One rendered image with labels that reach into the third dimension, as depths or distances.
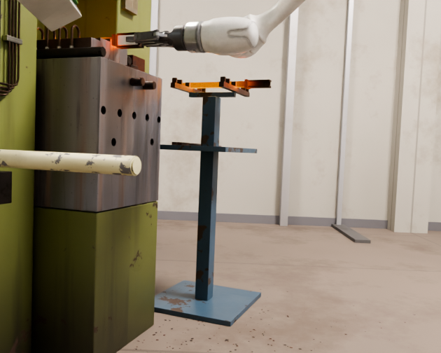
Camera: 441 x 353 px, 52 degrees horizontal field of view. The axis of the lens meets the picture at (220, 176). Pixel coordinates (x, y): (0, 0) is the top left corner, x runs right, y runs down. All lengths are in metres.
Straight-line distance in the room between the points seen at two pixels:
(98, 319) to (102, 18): 1.10
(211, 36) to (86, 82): 0.38
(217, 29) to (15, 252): 0.85
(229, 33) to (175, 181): 2.99
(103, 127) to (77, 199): 0.23
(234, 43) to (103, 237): 0.68
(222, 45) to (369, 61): 3.22
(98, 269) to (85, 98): 0.50
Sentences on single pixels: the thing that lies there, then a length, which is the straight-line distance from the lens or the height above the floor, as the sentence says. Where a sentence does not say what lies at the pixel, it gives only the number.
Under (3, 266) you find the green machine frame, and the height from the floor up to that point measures 0.32.
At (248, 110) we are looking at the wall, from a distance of 4.19.
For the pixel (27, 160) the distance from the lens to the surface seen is 1.18.
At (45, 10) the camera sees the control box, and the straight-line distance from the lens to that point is 1.03.
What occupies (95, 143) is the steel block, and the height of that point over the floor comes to 0.67.
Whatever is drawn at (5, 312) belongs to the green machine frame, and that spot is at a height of 0.19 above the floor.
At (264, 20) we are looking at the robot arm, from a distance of 1.46.
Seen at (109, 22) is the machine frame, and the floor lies 1.13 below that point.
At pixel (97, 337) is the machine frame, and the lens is 1.46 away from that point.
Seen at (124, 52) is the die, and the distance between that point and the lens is 1.57.
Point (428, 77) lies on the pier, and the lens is 4.43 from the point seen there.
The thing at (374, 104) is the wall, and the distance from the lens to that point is 4.42.
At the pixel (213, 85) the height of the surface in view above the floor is 0.94.
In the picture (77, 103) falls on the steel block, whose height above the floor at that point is 0.78.
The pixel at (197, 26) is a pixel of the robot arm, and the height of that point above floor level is 1.02.
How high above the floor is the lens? 0.66
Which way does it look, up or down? 3 degrees down
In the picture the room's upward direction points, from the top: 2 degrees clockwise
